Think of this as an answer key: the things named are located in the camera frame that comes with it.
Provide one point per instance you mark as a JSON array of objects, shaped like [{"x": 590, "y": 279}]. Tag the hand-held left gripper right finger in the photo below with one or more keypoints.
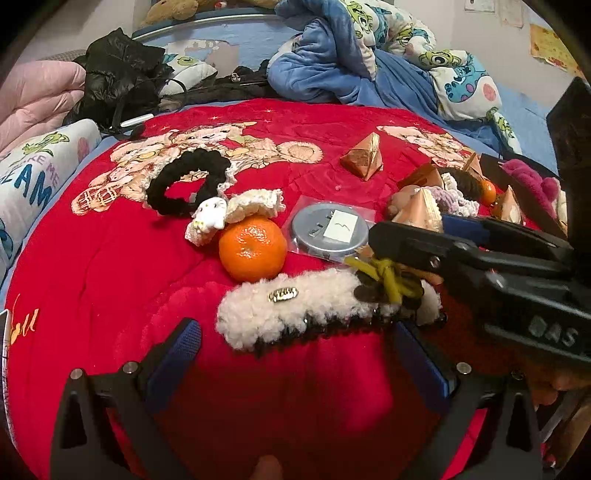
[{"x": 420, "y": 364}]

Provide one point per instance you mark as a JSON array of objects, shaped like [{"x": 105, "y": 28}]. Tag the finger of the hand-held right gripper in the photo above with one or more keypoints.
[
  {"x": 415, "y": 244},
  {"x": 466, "y": 226}
]

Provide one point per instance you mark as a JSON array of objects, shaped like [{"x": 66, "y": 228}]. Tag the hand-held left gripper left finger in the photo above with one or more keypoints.
[{"x": 178, "y": 364}]

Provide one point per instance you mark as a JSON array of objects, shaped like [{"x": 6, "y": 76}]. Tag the copper pyramid packet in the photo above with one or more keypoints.
[
  {"x": 362, "y": 157},
  {"x": 508, "y": 205},
  {"x": 473, "y": 165},
  {"x": 420, "y": 210},
  {"x": 425, "y": 177}
]

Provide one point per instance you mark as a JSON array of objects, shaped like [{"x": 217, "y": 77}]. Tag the fluffy white hair clip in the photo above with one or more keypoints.
[{"x": 277, "y": 314}]

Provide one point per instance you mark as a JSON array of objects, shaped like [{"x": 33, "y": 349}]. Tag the black storage box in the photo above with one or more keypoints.
[{"x": 572, "y": 152}]

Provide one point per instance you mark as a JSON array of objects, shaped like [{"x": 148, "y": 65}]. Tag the person's right hand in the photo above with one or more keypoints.
[{"x": 561, "y": 385}]

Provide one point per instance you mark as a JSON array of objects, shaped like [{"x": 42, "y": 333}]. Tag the pale knitted scrunchie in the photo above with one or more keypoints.
[{"x": 457, "y": 205}]

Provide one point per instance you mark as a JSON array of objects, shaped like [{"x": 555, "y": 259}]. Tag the orange tangerine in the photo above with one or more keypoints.
[
  {"x": 251, "y": 249},
  {"x": 488, "y": 190}
]

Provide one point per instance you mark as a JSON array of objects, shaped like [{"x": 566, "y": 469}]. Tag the brown scrunchie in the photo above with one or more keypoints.
[{"x": 467, "y": 182}]

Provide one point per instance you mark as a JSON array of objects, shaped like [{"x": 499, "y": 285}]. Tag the pink plush toy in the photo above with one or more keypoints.
[{"x": 531, "y": 180}]

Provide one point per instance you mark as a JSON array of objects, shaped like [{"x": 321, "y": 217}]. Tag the red printed blanket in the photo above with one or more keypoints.
[{"x": 138, "y": 277}]

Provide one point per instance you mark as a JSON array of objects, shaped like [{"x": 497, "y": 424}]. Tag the silver disc in plastic bag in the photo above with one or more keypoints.
[{"x": 314, "y": 230}]

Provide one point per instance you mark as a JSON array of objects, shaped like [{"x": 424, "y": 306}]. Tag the blue bed sheet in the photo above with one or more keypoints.
[{"x": 526, "y": 115}]

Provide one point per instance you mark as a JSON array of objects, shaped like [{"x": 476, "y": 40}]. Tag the cartoon monster quilt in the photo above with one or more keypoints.
[{"x": 461, "y": 78}]

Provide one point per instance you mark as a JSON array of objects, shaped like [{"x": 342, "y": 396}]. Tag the white cat scrunchie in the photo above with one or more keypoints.
[{"x": 207, "y": 217}]

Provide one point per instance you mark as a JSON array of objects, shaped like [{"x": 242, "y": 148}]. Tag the black lace-trimmed scrunchie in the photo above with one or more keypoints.
[{"x": 166, "y": 198}]

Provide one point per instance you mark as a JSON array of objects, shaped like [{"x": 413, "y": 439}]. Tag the lettered cartoon pillow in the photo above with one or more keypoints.
[{"x": 32, "y": 184}]

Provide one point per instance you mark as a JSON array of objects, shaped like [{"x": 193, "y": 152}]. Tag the dark clothing pile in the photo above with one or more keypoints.
[{"x": 231, "y": 87}]

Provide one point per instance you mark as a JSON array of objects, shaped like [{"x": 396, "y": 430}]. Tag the white cylindrical device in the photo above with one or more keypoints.
[{"x": 135, "y": 121}]

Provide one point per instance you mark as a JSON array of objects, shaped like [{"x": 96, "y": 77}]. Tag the blue bed footboard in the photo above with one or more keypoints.
[{"x": 221, "y": 32}]

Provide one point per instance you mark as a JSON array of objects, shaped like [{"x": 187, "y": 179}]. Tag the small cartoon pillow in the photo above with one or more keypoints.
[{"x": 189, "y": 64}]

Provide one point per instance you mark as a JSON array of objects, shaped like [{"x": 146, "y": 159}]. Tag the pink quilt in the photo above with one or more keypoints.
[{"x": 32, "y": 97}]

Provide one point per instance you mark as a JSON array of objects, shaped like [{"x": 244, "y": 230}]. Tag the black puffer jacket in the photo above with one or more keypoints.
[{"x": 115, "y": 64}]

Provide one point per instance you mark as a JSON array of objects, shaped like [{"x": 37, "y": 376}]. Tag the brown teddy bear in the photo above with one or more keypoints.
[{"x": 171, "y": 9}]

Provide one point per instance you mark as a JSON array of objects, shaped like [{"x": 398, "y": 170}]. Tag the yellow wall poster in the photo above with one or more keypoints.
[{"x": 554, "y": 48}]

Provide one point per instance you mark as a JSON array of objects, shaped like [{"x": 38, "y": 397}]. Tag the white paper wall sheets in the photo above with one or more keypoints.
[{"x": 508, "y": 9}]

